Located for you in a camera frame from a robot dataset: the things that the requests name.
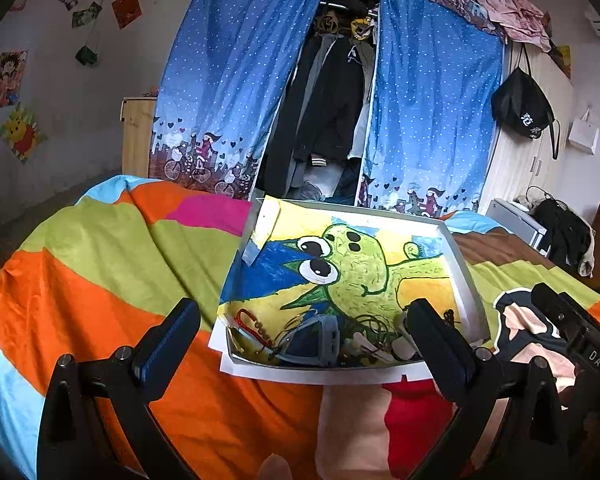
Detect blue dotted curtain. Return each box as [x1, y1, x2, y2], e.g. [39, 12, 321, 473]
[147, 0, 334, 202]
[357, 0, 507, 217]

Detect white hair clips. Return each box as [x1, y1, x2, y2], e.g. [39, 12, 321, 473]
[350, 337, 417, 362]

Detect colourful printed blanket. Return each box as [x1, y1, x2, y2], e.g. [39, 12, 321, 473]
[0, 175, 600, 480]

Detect black drawstring bag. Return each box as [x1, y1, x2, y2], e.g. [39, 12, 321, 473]
[490, 50, 562, 161]

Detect row of hanging dark clothes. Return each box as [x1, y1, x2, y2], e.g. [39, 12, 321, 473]
[257, 0, 381, 206]

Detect white storage box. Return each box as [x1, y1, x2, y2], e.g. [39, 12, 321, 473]
[487, 197, 549, 254]

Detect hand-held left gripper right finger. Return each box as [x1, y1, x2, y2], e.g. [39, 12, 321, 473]
[407, 297, 581, 480]

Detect pink clothing pile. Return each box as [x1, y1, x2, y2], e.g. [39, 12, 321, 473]
[472, 0, 554, 54]

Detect cartoon drawing paper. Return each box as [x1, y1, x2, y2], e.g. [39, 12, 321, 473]
[217, 199, 468, 357]

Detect green hanging pouch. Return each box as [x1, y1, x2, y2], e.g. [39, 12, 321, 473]
[75, 44, 101, 67]

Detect anime character poster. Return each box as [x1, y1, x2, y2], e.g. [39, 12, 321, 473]
[0, 50, 29, 111]

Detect red bead bracelet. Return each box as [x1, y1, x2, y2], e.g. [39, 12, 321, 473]
[232, 310, 276, 349]

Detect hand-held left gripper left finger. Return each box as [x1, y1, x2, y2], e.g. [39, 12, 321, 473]
[36, 297, 202, 480]

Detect black clothes pile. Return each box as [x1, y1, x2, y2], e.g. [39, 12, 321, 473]
[530, 187, 599, 279]

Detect white wardrobe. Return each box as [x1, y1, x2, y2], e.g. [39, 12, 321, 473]
[485, 35, 577, 257]

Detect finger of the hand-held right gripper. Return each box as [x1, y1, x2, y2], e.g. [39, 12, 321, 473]
[531, 282, 589, 342]

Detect yellow bear poster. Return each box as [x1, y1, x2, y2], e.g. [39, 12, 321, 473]
[0, 102, 48, 165]

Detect small green wall photo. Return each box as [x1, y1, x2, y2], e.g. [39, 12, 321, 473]
[71, 1, 103, 29]

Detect red paper square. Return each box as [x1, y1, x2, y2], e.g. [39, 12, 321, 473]
[111, 0, 141, 30]

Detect white shallow box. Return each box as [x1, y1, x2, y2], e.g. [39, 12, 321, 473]
[207, 195, 493, 386]

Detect wooden cabinet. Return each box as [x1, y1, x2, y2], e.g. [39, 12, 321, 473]
[121, 95, 157, 179]

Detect white paper bag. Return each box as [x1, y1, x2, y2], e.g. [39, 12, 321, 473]
[567, 107, 600, 154]

